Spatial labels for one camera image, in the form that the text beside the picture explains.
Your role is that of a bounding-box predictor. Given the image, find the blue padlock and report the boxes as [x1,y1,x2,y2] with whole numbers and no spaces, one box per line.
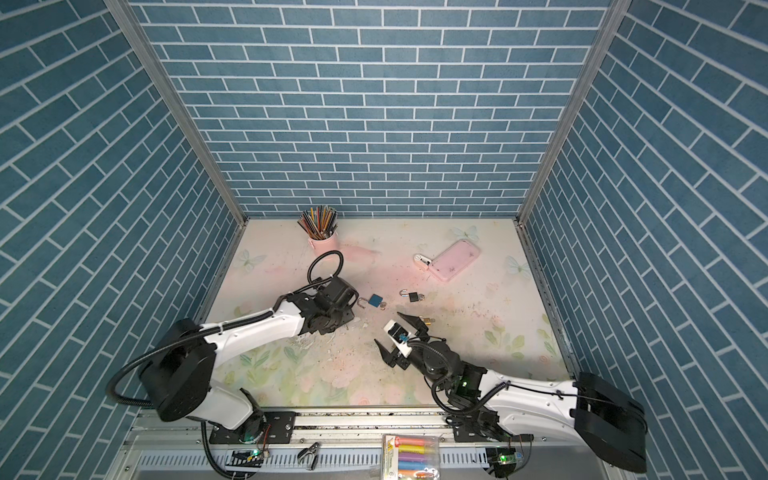
[357,294,387,310]

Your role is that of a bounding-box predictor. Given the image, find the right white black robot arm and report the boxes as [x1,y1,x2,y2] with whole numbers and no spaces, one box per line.
[378,314,648,473]

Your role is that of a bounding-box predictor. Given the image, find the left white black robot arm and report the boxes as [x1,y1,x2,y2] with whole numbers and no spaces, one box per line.
[106,250,359,430]

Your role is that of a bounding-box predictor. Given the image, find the small black padlock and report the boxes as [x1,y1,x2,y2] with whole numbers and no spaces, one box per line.
[399,289,425,302]

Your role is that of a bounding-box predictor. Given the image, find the pink pencil cup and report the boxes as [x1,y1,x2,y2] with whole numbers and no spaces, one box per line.
[308,233,340,257]

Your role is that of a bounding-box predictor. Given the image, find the white small device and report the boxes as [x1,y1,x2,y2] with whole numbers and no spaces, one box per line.
[413,254,432,269]

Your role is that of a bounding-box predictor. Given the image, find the pink case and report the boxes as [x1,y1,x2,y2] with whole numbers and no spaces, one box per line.
[428,239,481,282]

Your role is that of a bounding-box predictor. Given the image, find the coloured pencils bundle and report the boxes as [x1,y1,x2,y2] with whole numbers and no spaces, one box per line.
[297,205,338,240]

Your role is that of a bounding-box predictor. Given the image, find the marker pack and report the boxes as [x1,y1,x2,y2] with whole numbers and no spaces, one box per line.
[380,435,441,480]

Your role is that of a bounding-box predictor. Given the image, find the black metal clip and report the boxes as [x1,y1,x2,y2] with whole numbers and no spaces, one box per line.
[297,442,321,471]

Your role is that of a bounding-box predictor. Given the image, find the right circuit board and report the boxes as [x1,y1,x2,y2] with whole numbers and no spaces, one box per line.
[484,447,520,479]

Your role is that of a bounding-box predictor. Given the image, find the circuit board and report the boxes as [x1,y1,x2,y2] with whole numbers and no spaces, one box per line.
[484,447,520,479]
[226,449,266,468]

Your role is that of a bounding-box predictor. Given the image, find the left circuit board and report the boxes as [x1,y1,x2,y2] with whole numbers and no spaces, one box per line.
[226,449,266,468]

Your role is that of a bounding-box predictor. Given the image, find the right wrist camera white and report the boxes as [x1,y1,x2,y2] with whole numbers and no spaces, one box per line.
[384,320,412,358]

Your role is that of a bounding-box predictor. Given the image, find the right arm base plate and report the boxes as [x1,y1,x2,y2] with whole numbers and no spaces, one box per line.
[445,410,534,443]

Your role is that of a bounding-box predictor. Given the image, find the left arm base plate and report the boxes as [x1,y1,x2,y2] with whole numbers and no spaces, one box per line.
[208,411,297,446]

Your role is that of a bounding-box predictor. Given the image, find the aluminium front rail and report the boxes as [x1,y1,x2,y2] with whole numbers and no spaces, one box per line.
[110,405,631,469]

